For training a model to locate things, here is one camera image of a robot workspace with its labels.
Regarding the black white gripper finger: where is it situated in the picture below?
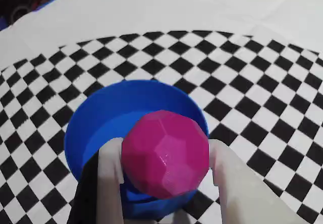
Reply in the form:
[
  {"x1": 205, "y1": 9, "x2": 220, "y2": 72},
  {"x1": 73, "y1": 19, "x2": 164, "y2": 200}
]
[{"x1": 68, "y1": 137, "x2": 125, "y2": 224}]

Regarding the black white checkerboard sheet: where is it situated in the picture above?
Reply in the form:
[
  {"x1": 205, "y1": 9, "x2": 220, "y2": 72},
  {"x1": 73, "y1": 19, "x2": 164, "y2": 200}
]
[{"x1": 0, "y1": 0, "x2": 323, "y2": 224}]

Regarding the blue round box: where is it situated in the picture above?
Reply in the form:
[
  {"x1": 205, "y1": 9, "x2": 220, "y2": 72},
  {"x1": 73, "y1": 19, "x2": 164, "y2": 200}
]
[{"x1": 64, "y1": 79, "x2": 210, "y2": 219}]

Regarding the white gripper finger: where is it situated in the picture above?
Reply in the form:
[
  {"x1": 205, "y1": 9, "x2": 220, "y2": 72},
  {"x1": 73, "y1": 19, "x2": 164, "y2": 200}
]
[{"x1": 207, "y1": 138, "x2": 306, "y2": 224}]

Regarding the pink faceted ball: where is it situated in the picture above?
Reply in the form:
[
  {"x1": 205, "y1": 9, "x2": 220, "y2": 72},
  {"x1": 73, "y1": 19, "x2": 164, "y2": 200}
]
[{"x1": 121, "y1": 109, "x2": 210, "y2": 200}]

